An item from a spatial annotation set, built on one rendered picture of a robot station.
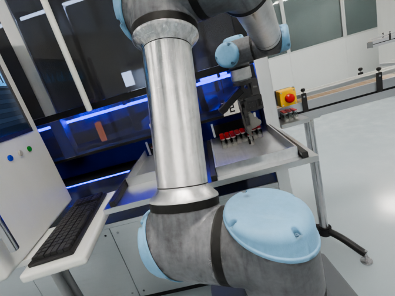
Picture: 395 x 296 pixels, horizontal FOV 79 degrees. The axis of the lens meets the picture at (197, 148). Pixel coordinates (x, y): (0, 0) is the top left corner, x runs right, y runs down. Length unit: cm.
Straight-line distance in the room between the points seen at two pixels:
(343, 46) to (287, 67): 125
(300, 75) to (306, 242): 588
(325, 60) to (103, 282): 587
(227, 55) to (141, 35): 40
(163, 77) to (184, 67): 4
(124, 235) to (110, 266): 23
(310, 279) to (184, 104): 29
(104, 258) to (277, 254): 131
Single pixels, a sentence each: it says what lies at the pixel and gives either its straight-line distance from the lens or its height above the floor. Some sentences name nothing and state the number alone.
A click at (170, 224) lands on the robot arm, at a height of 102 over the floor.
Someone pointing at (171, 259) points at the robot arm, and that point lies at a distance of 39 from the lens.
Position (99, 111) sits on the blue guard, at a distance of 119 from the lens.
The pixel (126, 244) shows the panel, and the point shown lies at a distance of 146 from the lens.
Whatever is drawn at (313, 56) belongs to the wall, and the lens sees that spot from 625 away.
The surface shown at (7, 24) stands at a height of 160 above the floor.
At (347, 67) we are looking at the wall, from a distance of 660.
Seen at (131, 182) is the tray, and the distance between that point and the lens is 95.
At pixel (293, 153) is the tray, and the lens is 81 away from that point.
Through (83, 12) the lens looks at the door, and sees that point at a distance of 121.
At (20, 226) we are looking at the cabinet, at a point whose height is 90.
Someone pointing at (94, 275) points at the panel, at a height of 31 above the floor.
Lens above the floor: 121
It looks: 17 degrees down
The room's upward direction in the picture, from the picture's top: 16 degrees counter-clockwise
